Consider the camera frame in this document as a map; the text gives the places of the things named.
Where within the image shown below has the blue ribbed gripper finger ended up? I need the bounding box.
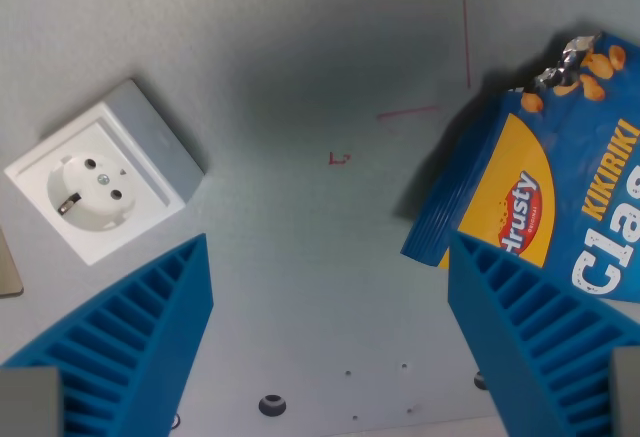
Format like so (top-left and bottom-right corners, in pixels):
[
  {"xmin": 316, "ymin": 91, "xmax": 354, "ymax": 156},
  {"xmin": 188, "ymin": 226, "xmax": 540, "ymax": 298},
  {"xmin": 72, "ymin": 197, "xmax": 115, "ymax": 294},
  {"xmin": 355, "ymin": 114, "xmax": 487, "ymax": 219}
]
[
  {"xmin": 0, "ymin": 232, "xmax": 215, "ymax": 437},
  {"xmin": 447, "ymin": 230, "xmax": 640, "ymax": 437}
]

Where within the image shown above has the beige flat plate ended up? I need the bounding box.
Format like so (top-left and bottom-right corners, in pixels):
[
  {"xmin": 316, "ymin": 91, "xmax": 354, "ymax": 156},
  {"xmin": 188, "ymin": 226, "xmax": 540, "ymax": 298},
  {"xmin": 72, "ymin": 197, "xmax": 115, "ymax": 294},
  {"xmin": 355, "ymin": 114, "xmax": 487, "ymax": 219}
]
[{"xmin": 0, "ymin": 226, "xmax": 25, "ymax": 299}]

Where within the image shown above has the blue peanut snack bag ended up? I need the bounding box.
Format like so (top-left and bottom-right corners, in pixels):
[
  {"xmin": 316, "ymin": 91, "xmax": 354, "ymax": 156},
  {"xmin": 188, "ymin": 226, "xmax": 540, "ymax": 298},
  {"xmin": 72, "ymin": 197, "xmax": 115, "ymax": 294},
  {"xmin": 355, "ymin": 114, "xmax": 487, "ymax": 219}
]
[{"xmin": 400, "ymin": 30, "xmax": 640, "ymax": 304}]

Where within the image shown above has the white wall socket box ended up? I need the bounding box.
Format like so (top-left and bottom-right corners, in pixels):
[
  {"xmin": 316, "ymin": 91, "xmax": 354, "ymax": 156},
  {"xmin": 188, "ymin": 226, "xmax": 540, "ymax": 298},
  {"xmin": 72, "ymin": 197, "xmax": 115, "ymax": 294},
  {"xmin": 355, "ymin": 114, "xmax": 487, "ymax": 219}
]
[{"xmin": 3, "ymin": 78, "xmax": 207, "ymax": 267}]

